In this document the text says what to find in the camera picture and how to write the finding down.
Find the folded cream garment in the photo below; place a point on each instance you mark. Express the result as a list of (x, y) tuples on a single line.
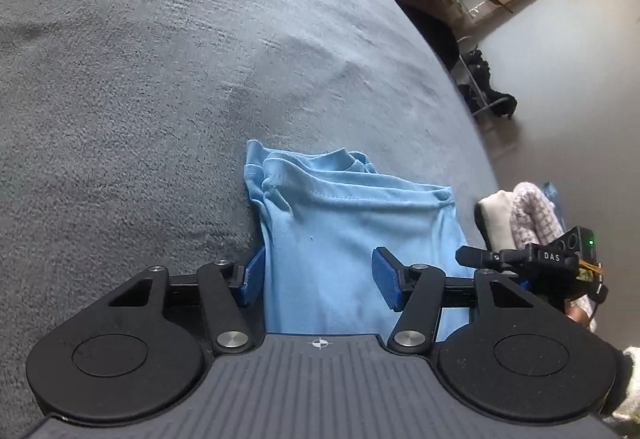
[(497, 219)]

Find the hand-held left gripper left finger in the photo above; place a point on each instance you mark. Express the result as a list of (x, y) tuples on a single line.
[(252, 279)]

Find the light blue bag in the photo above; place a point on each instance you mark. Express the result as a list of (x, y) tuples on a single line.
[(551, 196)]

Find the pink houndstooth garment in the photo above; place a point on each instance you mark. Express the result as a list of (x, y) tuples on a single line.
[(535, 214)]

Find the person's right hand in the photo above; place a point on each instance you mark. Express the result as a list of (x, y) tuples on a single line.
[(580, 316)]

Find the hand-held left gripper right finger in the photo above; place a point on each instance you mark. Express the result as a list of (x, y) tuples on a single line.
[(386, 279)]

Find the light blue t-shirt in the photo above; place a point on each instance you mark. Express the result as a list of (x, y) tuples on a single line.
[(325, 244)]

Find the black fuzzy boot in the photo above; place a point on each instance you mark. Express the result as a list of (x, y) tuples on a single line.
[(495, 101), (475, 66)]

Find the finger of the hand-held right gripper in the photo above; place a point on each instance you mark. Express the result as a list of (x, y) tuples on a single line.
[(480, 257)]

